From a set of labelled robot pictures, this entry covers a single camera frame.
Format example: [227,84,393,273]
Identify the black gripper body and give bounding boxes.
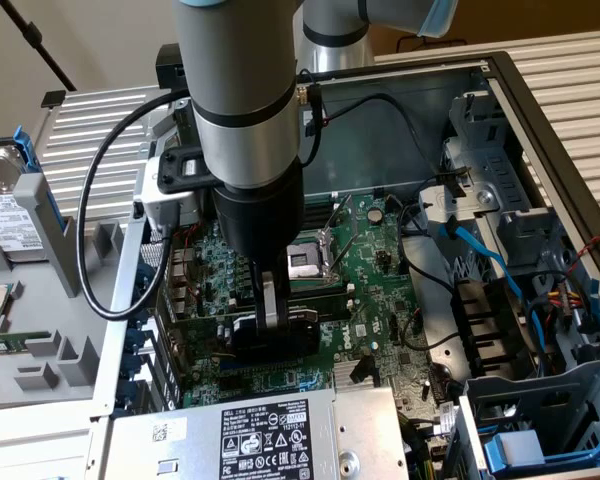
[210,158,307,262]

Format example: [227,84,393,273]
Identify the green graphics card black cooler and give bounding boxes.
[152,284,325,365]

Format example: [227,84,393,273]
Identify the CPU socket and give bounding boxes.
[285,232,349,292]

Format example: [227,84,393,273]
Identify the black RAM slot bank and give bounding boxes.
[302,197,339,232]
[228,282,357,332]

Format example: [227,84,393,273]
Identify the silver socket cover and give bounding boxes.
[321,193,359,261]

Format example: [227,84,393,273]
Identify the silver locking lever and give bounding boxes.
[329,232,359,276]

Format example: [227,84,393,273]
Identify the silver chipset heatsink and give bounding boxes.
[332,357,381,391]

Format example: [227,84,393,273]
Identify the green Dell motherboard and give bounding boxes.
[167,192,456,436]

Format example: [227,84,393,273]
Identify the open grey PC case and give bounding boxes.
[87,49,600,480]

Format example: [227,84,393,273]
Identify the silver power supply unit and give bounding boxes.
[97,384,411,480]

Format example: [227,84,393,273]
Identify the black box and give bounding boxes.
[155,42,186,91]

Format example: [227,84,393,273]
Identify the grey parts rack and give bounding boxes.
[0,172,134,411]

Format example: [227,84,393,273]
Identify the silver metal drive cage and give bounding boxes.
[439,92,571,274]

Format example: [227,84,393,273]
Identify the silver hard disk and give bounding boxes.
[0,142,49,264]

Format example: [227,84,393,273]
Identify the green RAM stick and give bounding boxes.
[0,332,54,356]

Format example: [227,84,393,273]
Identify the grey disk bay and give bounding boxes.
[452,360,600,480]

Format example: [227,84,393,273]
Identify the black stand pole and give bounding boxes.
[0,0,79,94]

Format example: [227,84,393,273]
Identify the blue disk bay carrier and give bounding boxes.
[482,430,600,474]

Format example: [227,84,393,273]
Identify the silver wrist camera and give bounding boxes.
[132,144,220,234]

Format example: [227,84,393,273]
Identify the black gripper cable gold plug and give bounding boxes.
[294,82,327,169]

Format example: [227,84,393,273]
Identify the black wire over motherboard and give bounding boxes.
[395,197,456,296]

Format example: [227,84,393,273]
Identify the black camera cable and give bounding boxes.
[75,88,194,321]

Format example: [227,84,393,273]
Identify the yellow purple wire bundle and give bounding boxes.
[397,407,454,480]

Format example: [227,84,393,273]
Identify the blue SATA wire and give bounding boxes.
[438,215,526,304]
[525,297,551,354]

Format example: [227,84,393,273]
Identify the blue disk carrier frame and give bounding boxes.
[9,125,65,239]

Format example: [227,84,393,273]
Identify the red yellow power wire bundle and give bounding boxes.
[527,269,600,351]

